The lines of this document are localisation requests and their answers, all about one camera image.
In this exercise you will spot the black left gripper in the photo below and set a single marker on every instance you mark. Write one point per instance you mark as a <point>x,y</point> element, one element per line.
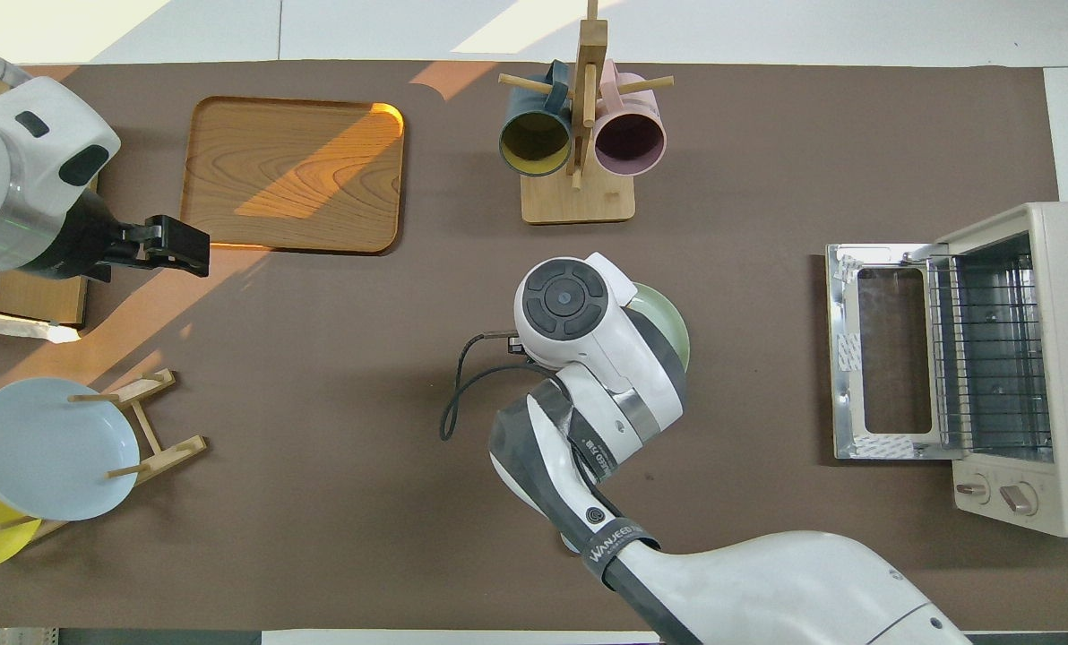
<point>95,242</point>

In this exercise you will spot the wooden tray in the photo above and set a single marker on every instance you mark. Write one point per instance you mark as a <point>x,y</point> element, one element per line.
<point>292,179</point>

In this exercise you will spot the dark blue mug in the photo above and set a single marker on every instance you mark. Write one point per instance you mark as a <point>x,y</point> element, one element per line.
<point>534,143</point>

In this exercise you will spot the mint green plate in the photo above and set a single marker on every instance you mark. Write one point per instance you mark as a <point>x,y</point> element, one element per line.
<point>668,331</point>

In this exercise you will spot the pink mug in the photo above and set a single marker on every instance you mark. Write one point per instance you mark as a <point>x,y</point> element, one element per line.
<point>628,143</point>

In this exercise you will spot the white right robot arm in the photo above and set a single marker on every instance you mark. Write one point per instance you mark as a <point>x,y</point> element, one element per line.
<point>606,358</point>

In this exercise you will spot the brown table mat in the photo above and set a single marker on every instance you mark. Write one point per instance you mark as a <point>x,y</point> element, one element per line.
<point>364,358</point>

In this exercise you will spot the wooden mug rack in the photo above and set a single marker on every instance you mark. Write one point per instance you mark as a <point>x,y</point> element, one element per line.
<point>579,202</point>

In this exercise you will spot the wooden plate rack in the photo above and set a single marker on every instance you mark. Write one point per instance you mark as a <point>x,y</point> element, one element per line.
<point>171,452</point>

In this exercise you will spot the light blue plate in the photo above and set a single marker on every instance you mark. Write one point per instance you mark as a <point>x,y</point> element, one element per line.
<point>50,448</point>

